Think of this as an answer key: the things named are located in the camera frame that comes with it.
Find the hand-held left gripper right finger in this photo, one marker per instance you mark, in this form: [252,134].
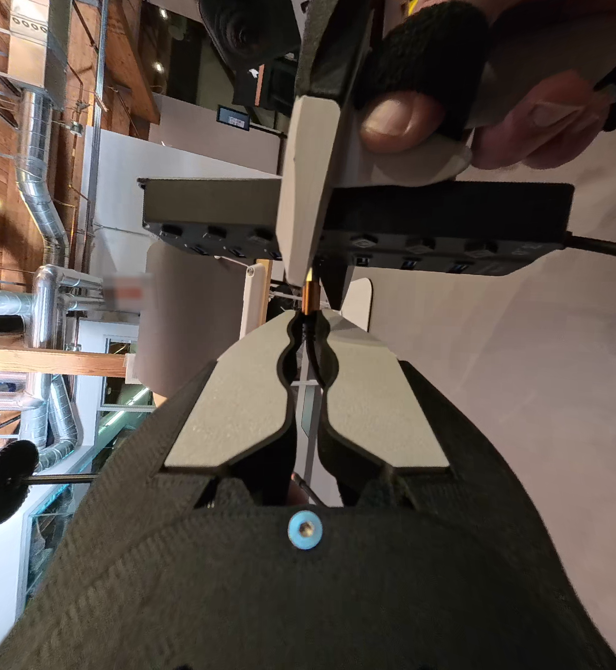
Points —
[381,413]

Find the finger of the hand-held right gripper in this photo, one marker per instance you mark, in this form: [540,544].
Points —
[308,183]
[337,285]

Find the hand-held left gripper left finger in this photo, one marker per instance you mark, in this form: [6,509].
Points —
[234,413]

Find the black usb hub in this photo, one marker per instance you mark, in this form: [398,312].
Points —
[444,214]

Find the person's right hand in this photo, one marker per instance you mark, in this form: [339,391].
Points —
[538,125]

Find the white table leg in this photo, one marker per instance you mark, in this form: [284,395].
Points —
[255,298]

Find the grey rounded panel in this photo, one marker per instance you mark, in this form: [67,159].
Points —
[193,324]

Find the small black display tag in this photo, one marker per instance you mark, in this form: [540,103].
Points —
[233,117]

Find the black toothed disc on rod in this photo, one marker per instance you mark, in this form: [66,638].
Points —
[4,481]

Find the silver air duct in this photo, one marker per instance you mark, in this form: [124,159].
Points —
[62,418]
[41,183]
[46,303]

